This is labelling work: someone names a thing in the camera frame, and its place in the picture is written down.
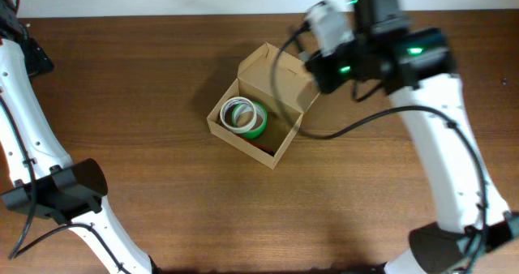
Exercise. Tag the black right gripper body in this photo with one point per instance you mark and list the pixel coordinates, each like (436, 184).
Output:
(342, 63)

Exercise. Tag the green tape roll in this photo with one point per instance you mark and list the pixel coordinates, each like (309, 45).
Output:
(261, 119)

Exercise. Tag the brown cardboard box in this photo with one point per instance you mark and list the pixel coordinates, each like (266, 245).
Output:
(297, 91)

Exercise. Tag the white masking tape roll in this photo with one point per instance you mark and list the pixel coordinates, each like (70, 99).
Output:
(232, 102)

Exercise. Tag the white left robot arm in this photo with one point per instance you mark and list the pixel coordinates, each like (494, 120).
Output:
(50, 189)

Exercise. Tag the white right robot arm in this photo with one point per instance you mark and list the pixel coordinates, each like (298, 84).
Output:
(418, 73)

